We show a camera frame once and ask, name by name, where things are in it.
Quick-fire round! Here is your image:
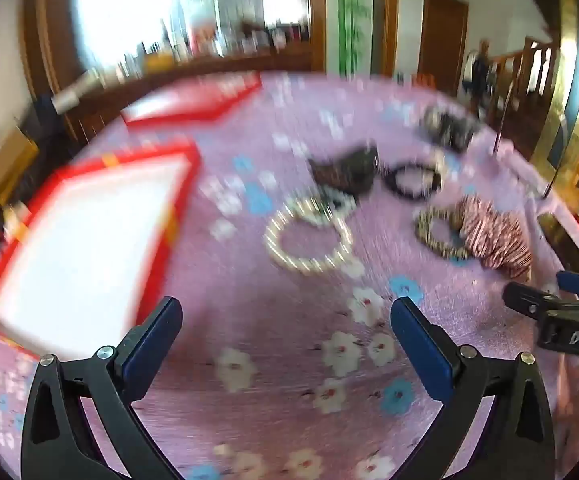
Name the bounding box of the row of bottles and jars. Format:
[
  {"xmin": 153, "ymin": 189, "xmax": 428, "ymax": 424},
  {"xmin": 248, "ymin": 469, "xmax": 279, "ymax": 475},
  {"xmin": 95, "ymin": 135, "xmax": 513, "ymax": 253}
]
[{"xmin": 114, "ymin": 17, "xmax": 290, "ymax": 78}]

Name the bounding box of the wooden stair railing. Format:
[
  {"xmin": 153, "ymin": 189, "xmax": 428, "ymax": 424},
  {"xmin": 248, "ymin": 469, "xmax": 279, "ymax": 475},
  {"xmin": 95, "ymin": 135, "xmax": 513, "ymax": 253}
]
[{"xmin": 489, "ymin": 35, "xmax": 560, "ymax": 106}]

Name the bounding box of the large window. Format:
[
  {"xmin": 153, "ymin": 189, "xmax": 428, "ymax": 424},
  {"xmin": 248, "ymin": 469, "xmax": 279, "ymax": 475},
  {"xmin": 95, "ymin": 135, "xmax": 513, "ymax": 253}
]
[{"xmin": 69, "ymin": 0, "xmax": 315, "ymax": 61}]

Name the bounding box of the grey patterned scrunchie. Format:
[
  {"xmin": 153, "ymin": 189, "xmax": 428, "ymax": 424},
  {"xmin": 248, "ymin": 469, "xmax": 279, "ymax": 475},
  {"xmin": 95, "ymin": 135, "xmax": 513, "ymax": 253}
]
[{"xmin": 417, "ymin": 107, "xmax": 480, "ymax": 153}]

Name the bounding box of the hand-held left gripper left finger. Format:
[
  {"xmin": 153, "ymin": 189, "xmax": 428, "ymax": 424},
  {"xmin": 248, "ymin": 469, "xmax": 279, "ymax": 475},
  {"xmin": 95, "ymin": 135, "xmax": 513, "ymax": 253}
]
[{"xmin": 20, "ymin": 296, "xmax": 184, "ymax": 480}]

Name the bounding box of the cardboard box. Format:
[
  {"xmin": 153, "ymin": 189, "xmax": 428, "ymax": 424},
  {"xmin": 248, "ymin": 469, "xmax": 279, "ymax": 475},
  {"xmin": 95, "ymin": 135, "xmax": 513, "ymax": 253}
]
[{"xmin": 0, "ymin": 127, "xmax": 40, "ymax": 206}]

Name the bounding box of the yellow box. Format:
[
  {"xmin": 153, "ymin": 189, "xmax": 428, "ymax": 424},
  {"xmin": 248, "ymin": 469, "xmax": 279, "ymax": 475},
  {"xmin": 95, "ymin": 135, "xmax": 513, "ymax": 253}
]
[{"xmin": 142, "ymin": 52, "xmax": 177, "ymax": 73}]

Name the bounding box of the dark rhinestone hair clip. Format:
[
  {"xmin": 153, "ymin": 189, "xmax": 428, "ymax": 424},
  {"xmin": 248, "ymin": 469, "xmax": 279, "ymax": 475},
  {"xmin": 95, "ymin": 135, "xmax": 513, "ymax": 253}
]
[{"xmin": 308, "ymin": 142, "xmax": 381, "ymax": 198}]

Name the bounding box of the green bamboo wall decal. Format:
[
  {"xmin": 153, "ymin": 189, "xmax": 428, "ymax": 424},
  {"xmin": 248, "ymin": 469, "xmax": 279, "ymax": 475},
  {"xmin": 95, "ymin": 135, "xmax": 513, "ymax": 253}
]
[{"xmin": 337, "ymin": 0, "xmax": 373, "ymax": 76}]

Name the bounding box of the leopard print scrunchie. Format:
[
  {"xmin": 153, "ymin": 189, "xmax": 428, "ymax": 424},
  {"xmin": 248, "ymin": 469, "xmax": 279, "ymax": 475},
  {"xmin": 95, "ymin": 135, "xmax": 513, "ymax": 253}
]
[{"xmin": 414, "ymin": 205, "xmax": 470, "ymax": 261}]

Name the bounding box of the wooden sideboard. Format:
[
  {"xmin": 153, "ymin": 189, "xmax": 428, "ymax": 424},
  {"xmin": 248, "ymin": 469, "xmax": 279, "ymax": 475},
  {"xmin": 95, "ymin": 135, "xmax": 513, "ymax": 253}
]
[{"xmin": 64, "ymin": 42, "xmax": 315, "ymax": 136}]

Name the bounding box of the pink floral tablecloth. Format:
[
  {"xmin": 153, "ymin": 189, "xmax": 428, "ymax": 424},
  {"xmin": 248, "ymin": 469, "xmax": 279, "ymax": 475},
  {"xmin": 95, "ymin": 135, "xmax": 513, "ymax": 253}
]
[{"xmin": 0, "ymin": 71, "xmax": 579, "ymax": 480}]

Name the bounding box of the red box lid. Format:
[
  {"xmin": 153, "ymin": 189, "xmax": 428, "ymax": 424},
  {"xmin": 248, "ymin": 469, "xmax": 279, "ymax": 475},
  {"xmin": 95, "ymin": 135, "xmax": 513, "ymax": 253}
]
[{"xmin": 119, "ymin": 71, "xmax": 262, "ymax": 128}]

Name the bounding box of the red box with white inside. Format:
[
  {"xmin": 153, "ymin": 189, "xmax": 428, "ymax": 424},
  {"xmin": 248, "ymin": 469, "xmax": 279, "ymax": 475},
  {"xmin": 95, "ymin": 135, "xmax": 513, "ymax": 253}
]
[{"xmin": 0, "ymin": 140, "xmax": 202, "ymax": 361}]

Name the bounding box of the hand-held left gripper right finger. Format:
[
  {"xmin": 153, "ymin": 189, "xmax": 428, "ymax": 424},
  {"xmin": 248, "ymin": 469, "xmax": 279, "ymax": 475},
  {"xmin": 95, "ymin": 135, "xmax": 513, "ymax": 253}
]
[{"xmin": 389, "ymin": 296, "xmax": 556, "ymax": 480}]

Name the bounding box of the metal pole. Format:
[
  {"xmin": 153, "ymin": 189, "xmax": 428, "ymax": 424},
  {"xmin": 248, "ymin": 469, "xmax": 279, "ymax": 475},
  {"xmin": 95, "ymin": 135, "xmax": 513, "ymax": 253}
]
[{"xmin": 493, "ymin": 80, "xmax": 516, "ymax": 157}]

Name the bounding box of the pearl necklace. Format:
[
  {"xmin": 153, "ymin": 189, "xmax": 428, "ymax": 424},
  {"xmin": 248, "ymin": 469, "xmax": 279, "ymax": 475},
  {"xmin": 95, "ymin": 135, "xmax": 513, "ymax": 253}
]
[{"xmin": 264, "ymin": 192, "xmax": 357, "ymax": 276}]

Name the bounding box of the pink striped scrunchie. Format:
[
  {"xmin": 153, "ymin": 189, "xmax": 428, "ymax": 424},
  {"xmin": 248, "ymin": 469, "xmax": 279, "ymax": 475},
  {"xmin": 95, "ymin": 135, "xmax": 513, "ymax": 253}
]
[{"xmin": 457, "ymin": 195, "xmax": 533, "ymax": 281}]

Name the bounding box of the black scrunchie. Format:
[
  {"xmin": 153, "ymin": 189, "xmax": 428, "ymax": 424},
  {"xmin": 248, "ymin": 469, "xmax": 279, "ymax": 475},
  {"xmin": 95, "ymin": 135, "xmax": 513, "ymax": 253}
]
[{"xmin": 383, "ymin": 160, "xmax": 443, "ymax": 203}]

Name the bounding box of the white paper roll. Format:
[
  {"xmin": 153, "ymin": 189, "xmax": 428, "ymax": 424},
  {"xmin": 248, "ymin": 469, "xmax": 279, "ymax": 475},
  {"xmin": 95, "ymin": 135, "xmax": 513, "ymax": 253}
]
[{"xmin": 49, "ymin": 67, "xmax": 102, "ymax": 116}]

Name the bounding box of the wooden door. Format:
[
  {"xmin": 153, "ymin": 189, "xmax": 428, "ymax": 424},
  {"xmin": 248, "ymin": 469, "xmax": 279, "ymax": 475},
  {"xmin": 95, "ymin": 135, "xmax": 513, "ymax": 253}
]
[{"xmin": 417, "ymin": 0, "xmax": 470, "ymax": 86}]

